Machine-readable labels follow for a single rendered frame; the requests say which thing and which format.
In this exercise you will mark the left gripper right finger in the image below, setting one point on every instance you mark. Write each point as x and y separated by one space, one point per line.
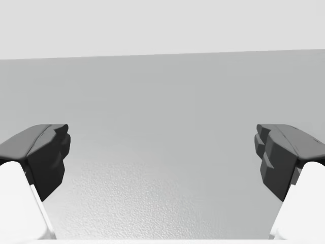
287 165

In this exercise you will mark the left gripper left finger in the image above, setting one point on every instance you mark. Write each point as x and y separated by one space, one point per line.
38 162

